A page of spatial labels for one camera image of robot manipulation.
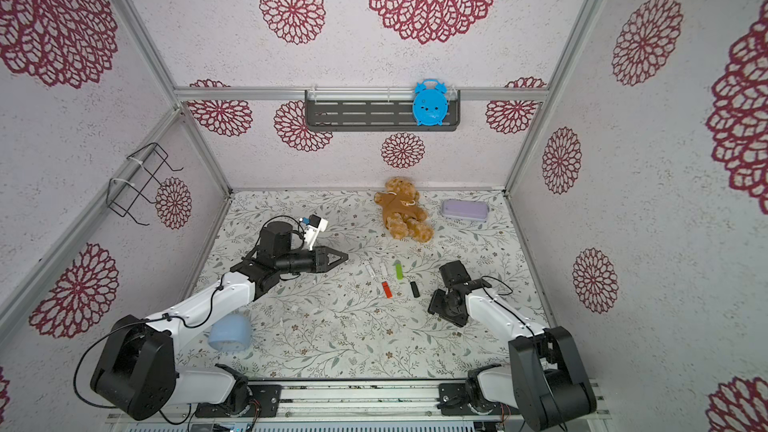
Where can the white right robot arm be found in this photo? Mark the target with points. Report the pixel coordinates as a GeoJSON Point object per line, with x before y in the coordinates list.
{"type": "Point", "coordinates": [544, 380]}

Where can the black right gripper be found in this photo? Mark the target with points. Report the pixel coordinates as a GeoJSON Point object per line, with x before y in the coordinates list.
{"type": "Point", "coordinates": [441, 306]}

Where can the brown teddy bear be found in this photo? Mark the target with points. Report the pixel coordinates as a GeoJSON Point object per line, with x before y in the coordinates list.
{"type": "Point", "coordinates": [401, 213]}

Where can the purple rectangular case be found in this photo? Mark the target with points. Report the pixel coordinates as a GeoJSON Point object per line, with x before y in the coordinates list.
{"type": "Point", "coordinates": [465, 210]}

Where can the grey wall shelf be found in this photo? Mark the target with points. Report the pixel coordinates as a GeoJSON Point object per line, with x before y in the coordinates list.
{"type": "Point", "coordinates": [384, 115]}

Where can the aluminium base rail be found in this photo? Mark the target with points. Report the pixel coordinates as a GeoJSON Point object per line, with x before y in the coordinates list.
{"type": "Point", "coordinates": [336, 405]}

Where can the black usb drive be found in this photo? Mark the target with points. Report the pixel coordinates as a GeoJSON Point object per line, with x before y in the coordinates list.
{"type": "Point", "coordinates": [415, 290]}

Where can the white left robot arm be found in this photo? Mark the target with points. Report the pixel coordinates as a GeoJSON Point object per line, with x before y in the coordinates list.
{"type": "Point", "coordinates": [137, 371]}

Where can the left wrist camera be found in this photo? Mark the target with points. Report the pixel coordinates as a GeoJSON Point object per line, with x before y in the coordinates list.
{"type": "Point", "coordinates": [313, 226]}

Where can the red usb drive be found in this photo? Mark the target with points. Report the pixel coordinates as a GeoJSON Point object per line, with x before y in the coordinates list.
{"type": "Point", "coordinates": [387, 290]}

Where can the black wire wall basket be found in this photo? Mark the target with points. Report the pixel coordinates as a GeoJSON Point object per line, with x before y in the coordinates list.
{"type": "Point", "coordinates": [123, 193]}

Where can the blue alarm clock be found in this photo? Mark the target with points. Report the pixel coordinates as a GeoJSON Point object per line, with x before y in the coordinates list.
{"type": "Point", "coordinates": [430, 103]}

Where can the light blue cup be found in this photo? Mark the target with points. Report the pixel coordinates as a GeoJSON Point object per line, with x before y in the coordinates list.
{"type": "Point", "coordinates": [231, 334]}

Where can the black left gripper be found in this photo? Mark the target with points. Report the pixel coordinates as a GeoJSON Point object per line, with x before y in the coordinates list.
{"type": "Point", "coordinates": [322, 262]}

